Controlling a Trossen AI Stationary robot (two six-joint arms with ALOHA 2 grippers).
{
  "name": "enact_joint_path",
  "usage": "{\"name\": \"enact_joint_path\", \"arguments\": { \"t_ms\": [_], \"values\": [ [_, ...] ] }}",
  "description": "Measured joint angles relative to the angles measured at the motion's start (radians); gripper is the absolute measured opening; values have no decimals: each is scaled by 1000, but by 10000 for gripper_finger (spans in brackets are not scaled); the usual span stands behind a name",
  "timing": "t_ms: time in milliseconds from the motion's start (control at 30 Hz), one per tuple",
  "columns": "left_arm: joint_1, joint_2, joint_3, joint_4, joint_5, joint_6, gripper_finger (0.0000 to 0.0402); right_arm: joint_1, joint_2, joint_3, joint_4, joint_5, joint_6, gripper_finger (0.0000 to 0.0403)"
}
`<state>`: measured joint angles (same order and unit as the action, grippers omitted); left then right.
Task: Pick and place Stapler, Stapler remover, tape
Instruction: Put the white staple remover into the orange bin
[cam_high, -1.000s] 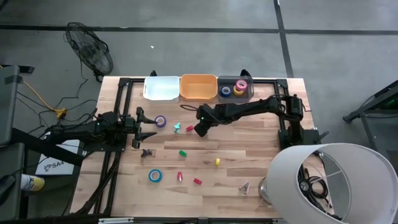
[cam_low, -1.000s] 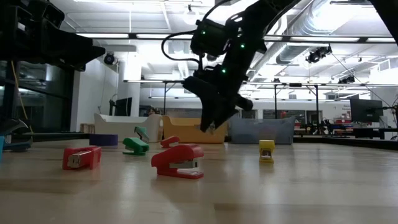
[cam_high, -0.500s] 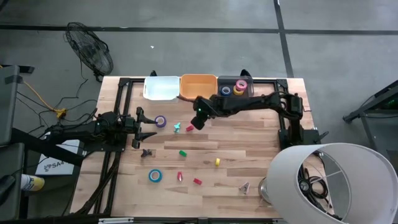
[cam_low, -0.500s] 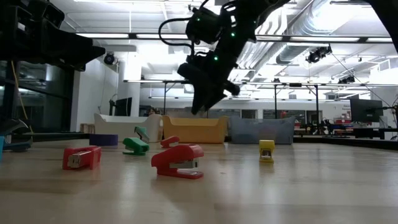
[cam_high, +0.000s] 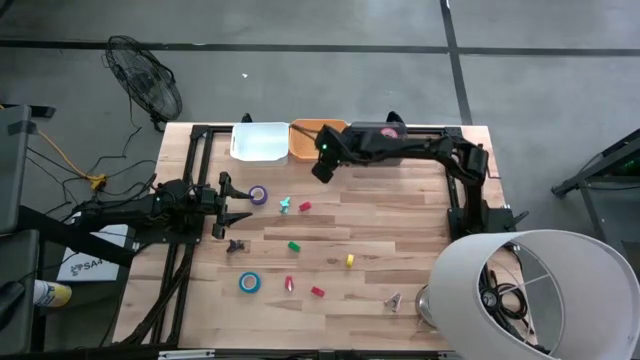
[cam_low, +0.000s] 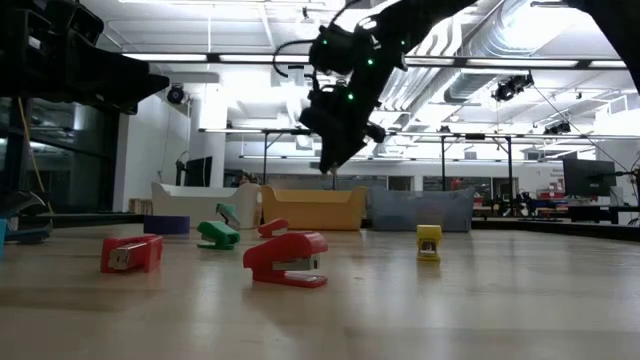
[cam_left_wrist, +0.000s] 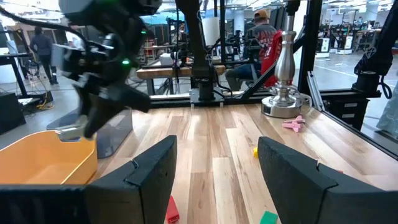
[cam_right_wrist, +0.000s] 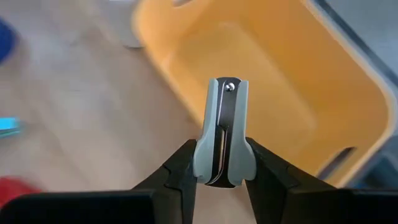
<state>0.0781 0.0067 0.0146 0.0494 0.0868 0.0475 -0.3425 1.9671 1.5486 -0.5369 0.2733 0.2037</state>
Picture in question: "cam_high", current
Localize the black floor cable tangle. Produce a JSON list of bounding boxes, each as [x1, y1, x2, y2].
[[24, 94, 159, 226]]

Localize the white plastic bin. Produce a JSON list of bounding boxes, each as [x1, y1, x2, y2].
[[229, 121, 291, 168]]

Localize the black cable bundle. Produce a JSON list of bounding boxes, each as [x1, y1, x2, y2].
[[478, 269, 529, 331]]

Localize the orange plastic bin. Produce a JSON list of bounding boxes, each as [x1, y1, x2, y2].
[[288, 118, 350, 164]]

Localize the yellow extension cord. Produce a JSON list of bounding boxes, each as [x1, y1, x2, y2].
[[37, 129, 109, 192]]

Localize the blue tape roll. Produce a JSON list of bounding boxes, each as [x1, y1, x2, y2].
[[238, 271, 262, 295]]

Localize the black floor fan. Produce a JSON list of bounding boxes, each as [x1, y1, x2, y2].
[[103, 34, 184, 134]]

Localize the black metal stand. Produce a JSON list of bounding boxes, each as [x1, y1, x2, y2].
[[551, 128, 640, 261]]

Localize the dark grey cabinet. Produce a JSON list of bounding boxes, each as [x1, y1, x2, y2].
[[0, 103, 56, 234]]

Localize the black aluminium table frame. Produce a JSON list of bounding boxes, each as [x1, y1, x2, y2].
[[117, 122, 529, 349]]

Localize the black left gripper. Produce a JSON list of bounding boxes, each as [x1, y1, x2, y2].
[[199, 171, 255, 240]]

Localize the black diagonal beam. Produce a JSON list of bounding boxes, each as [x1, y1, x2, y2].
[[17, 205, 136, 269]]

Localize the purple tape roll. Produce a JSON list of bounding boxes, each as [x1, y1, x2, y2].
[[248, 185, 269, 207]]

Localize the silver lamp base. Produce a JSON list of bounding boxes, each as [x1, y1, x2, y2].
[[413, 283, 441, 330]]

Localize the white lamp shade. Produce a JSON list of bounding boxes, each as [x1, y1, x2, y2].
[[428, 228, 640, 360]]

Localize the yellow spray can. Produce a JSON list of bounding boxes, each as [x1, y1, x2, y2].
[[32, 279, 73, 308]]

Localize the white printed cardboard box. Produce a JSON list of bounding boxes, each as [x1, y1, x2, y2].
[[56, 223, 131, 283]]

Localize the dark grey chair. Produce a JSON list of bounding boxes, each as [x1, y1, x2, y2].
[[0, 229, 42, 356]]

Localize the silver metal bracket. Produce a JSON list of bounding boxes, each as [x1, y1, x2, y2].
[[157, 349, 217, 360]]

